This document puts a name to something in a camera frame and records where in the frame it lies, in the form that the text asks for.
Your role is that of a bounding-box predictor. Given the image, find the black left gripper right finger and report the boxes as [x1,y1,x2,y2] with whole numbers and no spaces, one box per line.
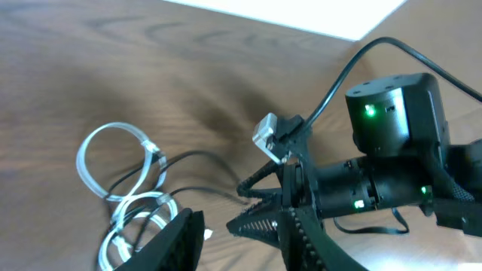
[276,206,366,271]

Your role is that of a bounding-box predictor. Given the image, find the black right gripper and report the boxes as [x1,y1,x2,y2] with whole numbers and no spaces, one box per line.
[226,115,320,248]

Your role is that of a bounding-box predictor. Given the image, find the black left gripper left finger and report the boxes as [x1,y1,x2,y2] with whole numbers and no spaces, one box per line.
[115,208,206,271]

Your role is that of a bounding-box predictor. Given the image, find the black usb cable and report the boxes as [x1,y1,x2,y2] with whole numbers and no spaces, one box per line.
[107,150,249,249]

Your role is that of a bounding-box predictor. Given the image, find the white usb cable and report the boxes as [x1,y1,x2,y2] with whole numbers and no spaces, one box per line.
[75,121,214,271]

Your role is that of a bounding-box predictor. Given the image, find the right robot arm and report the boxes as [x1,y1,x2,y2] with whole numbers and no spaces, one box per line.
[227,73,481,246]

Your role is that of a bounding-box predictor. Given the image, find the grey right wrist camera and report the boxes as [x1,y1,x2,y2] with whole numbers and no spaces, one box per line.
[252,112,282,165]

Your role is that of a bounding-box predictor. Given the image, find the black right camera cable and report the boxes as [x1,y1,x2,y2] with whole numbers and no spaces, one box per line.
[303,36,482,131]

